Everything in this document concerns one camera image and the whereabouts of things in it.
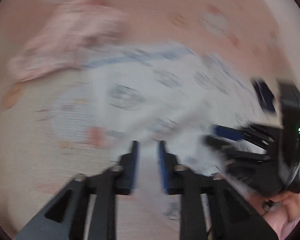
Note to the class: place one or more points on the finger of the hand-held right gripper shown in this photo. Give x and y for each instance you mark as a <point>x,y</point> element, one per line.
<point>227,131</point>
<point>230,147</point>

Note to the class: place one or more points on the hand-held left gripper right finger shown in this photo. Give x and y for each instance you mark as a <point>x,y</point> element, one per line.
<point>163,167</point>

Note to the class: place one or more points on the person's right forearm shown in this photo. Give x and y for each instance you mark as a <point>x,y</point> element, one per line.
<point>282,230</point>

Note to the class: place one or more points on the dark navy garment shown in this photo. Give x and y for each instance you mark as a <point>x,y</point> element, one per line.
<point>265,95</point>

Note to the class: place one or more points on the pink printed pajama garment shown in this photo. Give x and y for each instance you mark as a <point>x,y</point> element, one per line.
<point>72,37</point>

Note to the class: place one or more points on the white printed pants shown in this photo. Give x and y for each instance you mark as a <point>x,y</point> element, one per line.
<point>152,92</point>

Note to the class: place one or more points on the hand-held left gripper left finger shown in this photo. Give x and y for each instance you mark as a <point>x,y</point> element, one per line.
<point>134,167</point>

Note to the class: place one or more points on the person's right hand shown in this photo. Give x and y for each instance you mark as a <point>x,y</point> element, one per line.
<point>293,205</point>

